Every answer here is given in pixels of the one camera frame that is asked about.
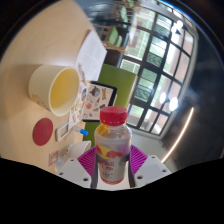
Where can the green bench backrest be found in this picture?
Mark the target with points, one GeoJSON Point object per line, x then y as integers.
{"type": "Point", "coordinates": [118, 78]}

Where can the black pendant ceiling lamps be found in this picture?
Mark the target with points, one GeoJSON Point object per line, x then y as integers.
{"type": "Point", "coordinates": [173, 104]}

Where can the small blue-capped tube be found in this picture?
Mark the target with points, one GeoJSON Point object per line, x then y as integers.
{"type": "Point", "coordinates": [81, 130]}

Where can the clear red-capped drink bottle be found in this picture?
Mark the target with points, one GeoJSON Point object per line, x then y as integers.
{"type": "Point", "coordinates": [113, 143]}

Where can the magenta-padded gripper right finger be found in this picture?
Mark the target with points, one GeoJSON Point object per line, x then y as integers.
{"type": "Point", "coordinates": [150, 170]}

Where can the wooden chairs with green seats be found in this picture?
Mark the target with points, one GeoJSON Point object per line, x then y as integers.
{"type": "Point", "coordinates": [113, 35]}

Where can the black-framed picture stand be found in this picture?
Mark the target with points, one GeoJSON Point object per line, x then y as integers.
{"type": "Point", "coordinates": [100, 98]}

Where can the colourful sticker sheet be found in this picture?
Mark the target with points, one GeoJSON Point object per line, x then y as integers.
{"type": "Point", "coordinates": [78, 106]}

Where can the long curved light strip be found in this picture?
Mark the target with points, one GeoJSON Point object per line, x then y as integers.
{"type": "Point", "coordinates": [181, 136]}

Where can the small white device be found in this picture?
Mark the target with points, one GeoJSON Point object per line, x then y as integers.
{"type": "Point", "coordinates": [62, 131]}

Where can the open white booklet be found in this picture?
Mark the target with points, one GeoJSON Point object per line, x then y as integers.
{"type": "Point", "coordinates": [90, 55]}

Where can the cream yellow mug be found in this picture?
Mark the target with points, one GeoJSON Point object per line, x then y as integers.
{"type": "Point", "coordinates": [63, 90]}

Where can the flat round red coaster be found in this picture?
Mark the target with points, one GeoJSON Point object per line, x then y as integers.
{"type": "Point", "coordinates": [42, 132]}

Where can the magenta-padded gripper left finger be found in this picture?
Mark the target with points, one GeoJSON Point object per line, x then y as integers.
{"type": "Point", "coordinates": [71, 171]}

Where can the pink packet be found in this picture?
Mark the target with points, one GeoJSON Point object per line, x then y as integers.
{"type": "Point", "coordinates": [53, 158]}

